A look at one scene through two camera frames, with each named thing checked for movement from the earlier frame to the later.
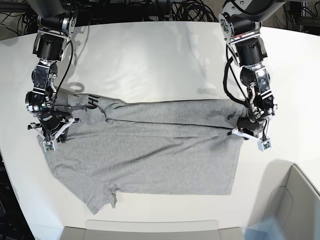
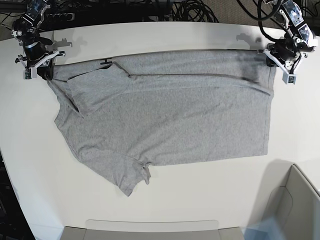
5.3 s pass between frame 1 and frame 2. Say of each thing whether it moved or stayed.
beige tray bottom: stayed
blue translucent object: stayed
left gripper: moved
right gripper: moved
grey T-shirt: moved
